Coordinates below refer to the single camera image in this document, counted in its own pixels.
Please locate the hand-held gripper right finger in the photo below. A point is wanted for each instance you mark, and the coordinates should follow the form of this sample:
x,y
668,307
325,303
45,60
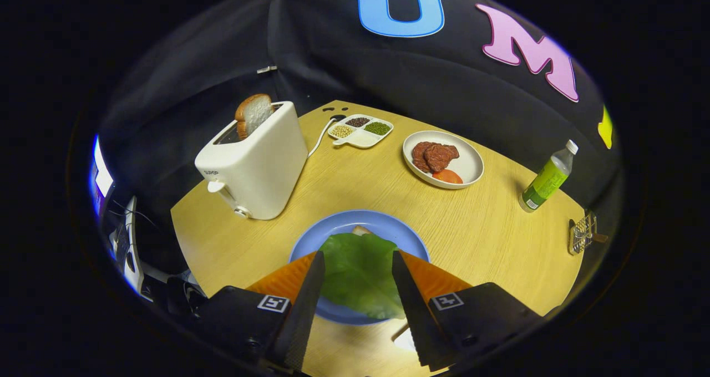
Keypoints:
x,y
413,316

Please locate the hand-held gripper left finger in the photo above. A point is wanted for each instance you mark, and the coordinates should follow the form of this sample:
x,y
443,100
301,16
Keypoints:
x,y
302,316

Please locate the green lettuce leaf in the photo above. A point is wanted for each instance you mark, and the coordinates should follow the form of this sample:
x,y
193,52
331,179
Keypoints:
x,y
360,277

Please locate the white bread slice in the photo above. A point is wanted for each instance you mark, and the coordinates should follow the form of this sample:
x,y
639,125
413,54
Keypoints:
x,y
256,113
360,231

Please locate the blue round plate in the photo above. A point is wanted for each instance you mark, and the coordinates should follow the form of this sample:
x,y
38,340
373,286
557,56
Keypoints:
x,y
310,238

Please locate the orange tomato slice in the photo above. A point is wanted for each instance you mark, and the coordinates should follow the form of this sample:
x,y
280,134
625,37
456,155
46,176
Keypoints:
x,y
448,176

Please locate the white toaster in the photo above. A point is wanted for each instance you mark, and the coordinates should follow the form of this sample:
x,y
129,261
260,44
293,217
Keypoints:
x,y
260,166

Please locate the red meat slice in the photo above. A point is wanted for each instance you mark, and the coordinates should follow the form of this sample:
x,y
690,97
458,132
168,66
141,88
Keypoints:
x,y
419,158
444,155

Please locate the white round meat plate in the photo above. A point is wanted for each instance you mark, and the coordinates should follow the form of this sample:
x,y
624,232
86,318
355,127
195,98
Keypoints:
x,y
468,163

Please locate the white compartment dish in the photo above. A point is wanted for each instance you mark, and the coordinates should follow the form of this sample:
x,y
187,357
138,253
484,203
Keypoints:
x,y
363,139

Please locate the pile of yellow beans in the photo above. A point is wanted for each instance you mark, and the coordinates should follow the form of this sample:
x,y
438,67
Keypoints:
x,y
343,131

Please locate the green label water bottle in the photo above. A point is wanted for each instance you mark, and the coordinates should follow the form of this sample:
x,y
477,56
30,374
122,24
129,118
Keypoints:
x,y
546,180

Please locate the pile of green beans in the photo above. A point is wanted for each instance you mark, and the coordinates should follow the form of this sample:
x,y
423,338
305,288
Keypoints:
x,y
378,128

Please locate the pile of dark beans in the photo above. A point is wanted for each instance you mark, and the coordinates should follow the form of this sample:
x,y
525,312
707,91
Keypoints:
x,y
358,122

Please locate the bright screen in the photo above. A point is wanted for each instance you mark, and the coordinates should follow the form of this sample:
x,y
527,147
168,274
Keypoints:
x,y
101,177

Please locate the silver cloth clip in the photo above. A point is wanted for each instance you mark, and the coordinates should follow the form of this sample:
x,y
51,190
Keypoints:
x,y
266,69

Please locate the white frame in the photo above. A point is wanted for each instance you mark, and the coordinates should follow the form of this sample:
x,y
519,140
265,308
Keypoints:
x,y
133,266

